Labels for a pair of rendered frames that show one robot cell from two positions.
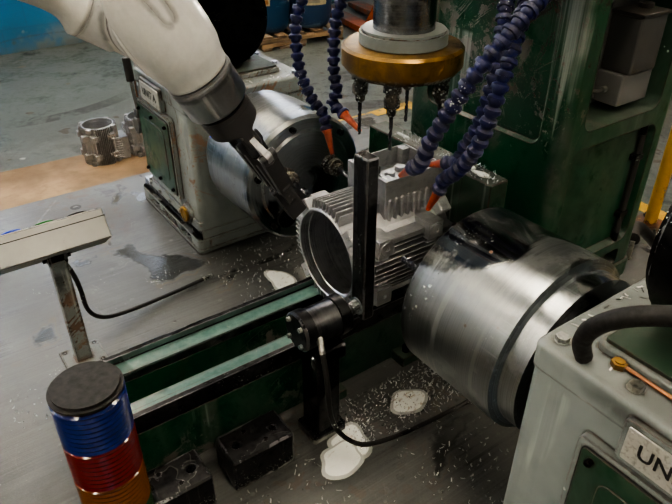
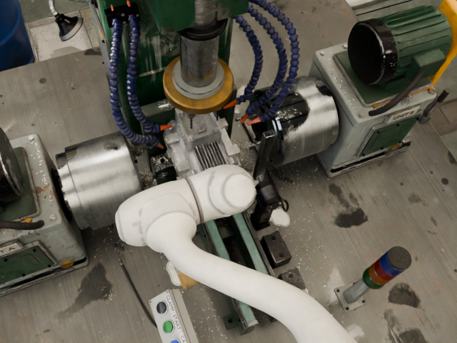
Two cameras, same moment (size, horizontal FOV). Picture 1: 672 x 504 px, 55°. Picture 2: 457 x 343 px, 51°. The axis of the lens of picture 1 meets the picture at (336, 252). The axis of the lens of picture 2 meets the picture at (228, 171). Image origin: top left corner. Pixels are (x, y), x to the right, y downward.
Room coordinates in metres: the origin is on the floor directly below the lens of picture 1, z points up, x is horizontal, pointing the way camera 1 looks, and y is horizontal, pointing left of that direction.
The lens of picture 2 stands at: (0.77, 0.65, 2.32)
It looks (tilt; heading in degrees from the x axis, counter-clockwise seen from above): 63 degrees down; 276
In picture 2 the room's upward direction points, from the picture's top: 8 degrees clockwise
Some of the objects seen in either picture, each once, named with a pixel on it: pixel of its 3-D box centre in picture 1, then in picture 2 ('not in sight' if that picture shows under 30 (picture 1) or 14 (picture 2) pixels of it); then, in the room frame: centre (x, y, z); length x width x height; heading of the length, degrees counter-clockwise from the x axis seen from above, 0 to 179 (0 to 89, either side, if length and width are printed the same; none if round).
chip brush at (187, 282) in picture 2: not in sight; (178, 258); (0.94, 0.22, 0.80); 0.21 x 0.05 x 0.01; 128
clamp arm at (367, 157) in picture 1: (363, 240); (263, 157); (0.75, -0.04, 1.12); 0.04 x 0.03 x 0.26; 125
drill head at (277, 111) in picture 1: (268, 153); (87, 186); (1.22, 0.14, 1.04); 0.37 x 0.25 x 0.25; 35
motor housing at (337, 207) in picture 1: (373, 237); (202, 153); (0.94, -0.06, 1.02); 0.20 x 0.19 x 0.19; 125
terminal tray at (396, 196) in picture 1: (394, 181); (198, 126); (0.96, -0.10, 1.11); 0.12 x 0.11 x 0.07; 125
